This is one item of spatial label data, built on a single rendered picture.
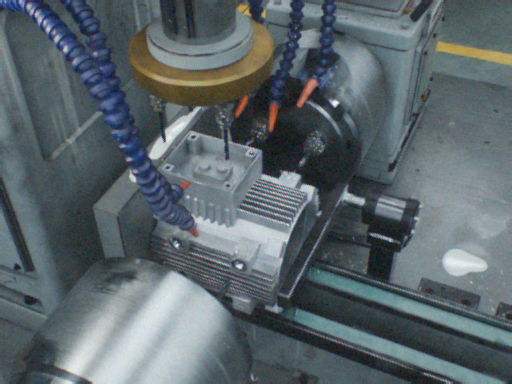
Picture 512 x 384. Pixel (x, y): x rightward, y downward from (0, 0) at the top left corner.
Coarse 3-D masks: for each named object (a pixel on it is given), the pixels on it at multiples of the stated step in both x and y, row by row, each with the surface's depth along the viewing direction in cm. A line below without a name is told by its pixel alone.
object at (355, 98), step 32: (320, 32) 118; (352, 64) 114; (256, 96) 113; (288, 96) 109; (320, 96) 107; (352, 96) 110; (384, 96) 119; (256, 128) 113; (288, 128) 114; (320, 128) 111; (352, 128) 109; (288, 160) 118; (320, 160) 115; (352, 160) 113; (320, 192) 121
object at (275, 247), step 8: (304, 184) 100; (312, 192) 99; (152, 216) 97; (272, 240) 91; (280, 240) 92; (272, 248) 91; (280, 248) 91; (272, 256) 91; (280, 256) 92; (280, 312) 101
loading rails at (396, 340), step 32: (320, 288) 109; (352, 288) 107; (384, 288) 107; (256, 320) 104; (288, 320) 102; (320, 320) 103; (352, 320) 111; (384, 320) 107; (416, 320) 104; (448, 320) 102; (480, 320) 102; (256, 352) 110; (288, 352) 106; (320, 352) 102; (352, 352) 99; (384, 352) 98; (416, 352) 98; (448, 352) 105; (480, 352) 102
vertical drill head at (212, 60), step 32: (160, 0) 77; (192, 0) 74; (224, 0) 76; (160, 32) 80; (192, 32) 77; (224, 32) 78; (256, 32) 85; (160, 64) 79; (192, 64) 78; (224, 64) 79; (256, 64) 79; (160, 96) 79; (192, 96) 78; (224, 96) 78; (224, 128) 84
